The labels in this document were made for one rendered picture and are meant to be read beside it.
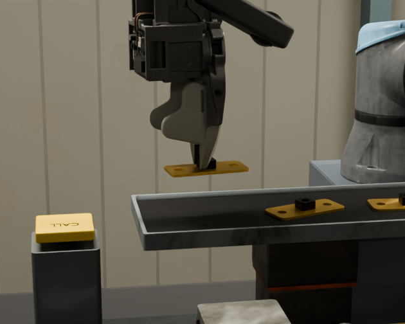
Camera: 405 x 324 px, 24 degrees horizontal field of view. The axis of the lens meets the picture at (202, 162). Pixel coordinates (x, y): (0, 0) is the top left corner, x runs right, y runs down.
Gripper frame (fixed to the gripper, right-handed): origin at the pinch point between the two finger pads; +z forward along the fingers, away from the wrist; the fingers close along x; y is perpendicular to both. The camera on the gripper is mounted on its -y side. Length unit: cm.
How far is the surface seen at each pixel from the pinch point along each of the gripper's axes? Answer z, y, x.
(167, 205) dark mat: 7.1, 2.7, -5.7
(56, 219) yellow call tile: 7.0, 15.3, -4.4
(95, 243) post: 9.0, 11.8, -1.3
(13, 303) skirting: 115, -2, -239
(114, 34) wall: 16, -42, -235
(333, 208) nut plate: 6.9, -13.8, 1.9
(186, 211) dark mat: 7.1, 1.3, -3.0
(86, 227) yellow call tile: 7.0, 12.8, -0.9
